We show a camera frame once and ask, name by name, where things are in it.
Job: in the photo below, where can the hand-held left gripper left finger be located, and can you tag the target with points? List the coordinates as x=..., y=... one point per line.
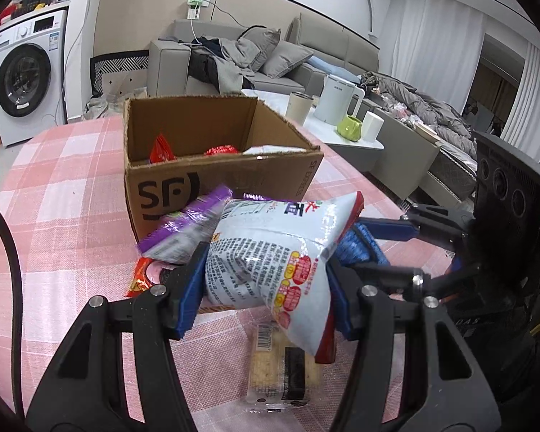
x=189, y=297

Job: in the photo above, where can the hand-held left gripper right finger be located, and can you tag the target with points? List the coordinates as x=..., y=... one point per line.
x=342, y=310

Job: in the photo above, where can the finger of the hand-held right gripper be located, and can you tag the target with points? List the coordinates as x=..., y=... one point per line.
x=364, y=247
x=387, y=276

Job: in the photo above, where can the red cookie packet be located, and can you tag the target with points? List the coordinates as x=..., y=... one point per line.
x=146, y=276

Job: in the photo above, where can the purple snack packet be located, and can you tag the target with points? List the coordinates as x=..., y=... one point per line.
x=180, y=229

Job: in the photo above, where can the white snack packet red edge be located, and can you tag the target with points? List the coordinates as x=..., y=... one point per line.
x=261, y=256

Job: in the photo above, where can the clear cracker packet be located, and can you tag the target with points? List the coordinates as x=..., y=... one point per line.
x=270, y=369

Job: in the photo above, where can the brown cardboard box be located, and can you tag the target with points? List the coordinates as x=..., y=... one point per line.
x=162, y=189

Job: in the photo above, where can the red cartoon chip packet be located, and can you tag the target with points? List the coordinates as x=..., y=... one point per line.
x=162, y=150

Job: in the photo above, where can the white coffee table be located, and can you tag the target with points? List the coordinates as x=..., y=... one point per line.
x=400, y=162

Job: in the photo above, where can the green cup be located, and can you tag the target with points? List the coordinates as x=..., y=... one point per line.
x=348, y=128

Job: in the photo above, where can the white cup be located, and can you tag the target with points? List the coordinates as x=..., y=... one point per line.
x=372, y=127

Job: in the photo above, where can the pink checked tablecloth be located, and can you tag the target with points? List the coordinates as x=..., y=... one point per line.
x=72, y=216

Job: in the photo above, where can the grey duvet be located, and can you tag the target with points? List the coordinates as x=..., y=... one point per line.
x=432, y=112

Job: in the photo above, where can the white electric kettle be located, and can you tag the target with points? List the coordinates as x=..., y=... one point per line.
x=335, y=99

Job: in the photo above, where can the beige cup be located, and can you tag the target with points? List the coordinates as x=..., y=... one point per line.
x=297, y=108

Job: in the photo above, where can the light blue cloth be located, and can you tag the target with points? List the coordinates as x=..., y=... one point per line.
x=328, y=67

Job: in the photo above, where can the grey cushion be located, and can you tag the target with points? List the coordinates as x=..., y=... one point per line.
x=285, y=60
x=258, y=47

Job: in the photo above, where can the crumpled grey cloth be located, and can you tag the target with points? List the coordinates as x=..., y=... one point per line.
x=103, y=108

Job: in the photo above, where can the white curtain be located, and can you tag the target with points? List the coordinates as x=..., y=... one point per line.
x=432, y=36

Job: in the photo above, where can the grey garment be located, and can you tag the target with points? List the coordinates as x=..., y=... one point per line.
x=231, y=67

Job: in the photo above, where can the black jacket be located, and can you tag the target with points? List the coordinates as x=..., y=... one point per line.
x=202, y=69

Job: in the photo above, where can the patterned black chair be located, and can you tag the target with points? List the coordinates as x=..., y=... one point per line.
x=117, y=65

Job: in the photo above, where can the white washing machine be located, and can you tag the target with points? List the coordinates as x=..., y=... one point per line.
x=27, y=76

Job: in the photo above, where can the red box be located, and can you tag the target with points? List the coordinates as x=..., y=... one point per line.
x=4, y=15

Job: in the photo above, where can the green wall socket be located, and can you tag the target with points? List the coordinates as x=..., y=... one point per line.
x=198, y=4

